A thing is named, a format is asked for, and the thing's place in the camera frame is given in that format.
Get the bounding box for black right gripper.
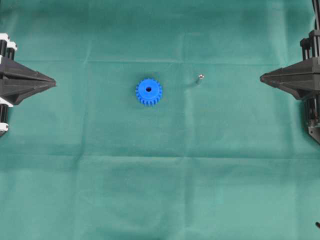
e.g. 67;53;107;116
260;29;320;144

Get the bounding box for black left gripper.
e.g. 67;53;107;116
0;32;57;137

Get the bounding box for small silver metal shaft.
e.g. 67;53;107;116
195;74;205;85

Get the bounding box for blue plastic gear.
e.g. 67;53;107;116
135;78;163;107

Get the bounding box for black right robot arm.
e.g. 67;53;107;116
260;0;320;143

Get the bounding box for green table cloth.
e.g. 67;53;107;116
0;0;320;240

